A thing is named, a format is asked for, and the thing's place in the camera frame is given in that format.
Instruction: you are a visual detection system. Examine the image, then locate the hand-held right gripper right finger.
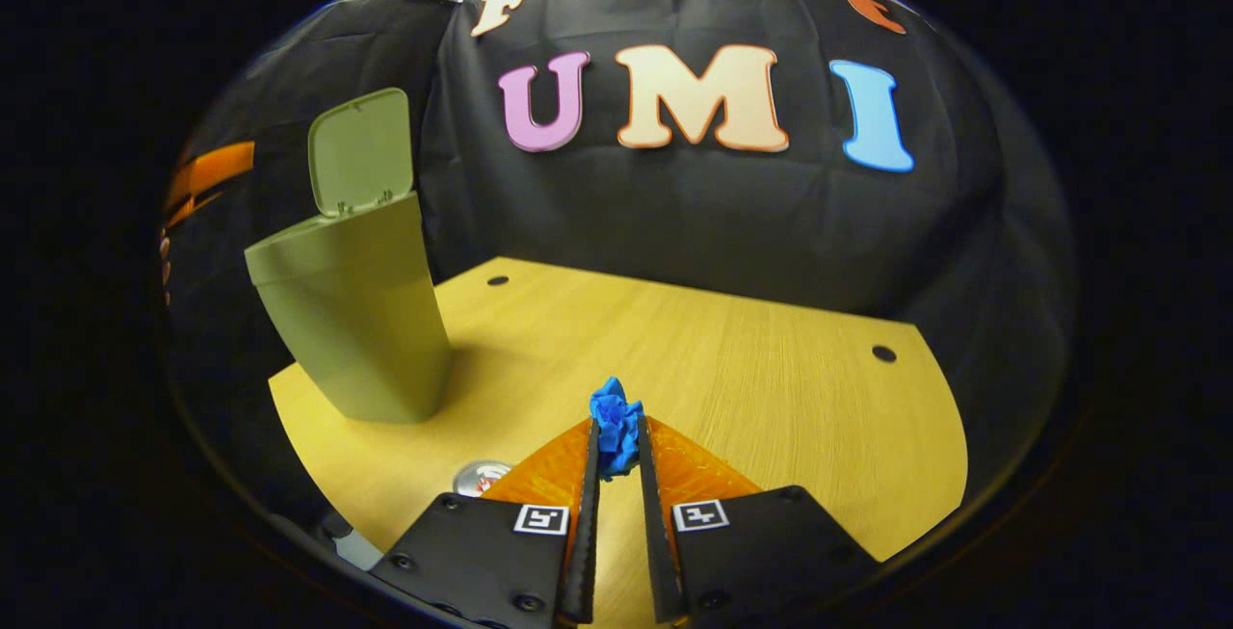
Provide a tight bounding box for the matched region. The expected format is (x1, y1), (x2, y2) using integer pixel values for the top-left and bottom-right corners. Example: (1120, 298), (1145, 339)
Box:
(636, 414), (882, 626)

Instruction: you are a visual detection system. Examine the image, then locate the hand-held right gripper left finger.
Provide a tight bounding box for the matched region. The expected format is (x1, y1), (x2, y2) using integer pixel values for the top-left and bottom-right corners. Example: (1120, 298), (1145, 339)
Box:
(369, 417), (601, 628)

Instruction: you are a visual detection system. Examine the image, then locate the blue paper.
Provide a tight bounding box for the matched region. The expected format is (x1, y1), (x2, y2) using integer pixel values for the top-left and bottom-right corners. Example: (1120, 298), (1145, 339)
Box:
(590, 377), (644, 482)

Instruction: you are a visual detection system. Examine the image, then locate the green garbage bin lid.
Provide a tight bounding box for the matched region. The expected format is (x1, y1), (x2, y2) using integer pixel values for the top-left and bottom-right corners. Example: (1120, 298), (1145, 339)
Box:
(308, 88), (417, 219)

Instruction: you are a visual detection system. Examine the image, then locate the green desktop garbage bin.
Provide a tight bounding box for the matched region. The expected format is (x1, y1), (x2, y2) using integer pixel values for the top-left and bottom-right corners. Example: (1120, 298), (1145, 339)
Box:
(244, 88), (454, 424)

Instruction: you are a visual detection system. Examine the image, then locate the wooden desktop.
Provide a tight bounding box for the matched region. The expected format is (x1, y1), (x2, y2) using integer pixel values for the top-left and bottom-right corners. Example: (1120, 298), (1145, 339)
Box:
(268, 256), (969, 629)

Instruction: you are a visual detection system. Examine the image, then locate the black backdrop cloth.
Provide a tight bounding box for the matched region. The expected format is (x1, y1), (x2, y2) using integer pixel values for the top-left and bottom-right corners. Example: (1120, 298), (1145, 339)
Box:
(159, 0), (1075, 534)

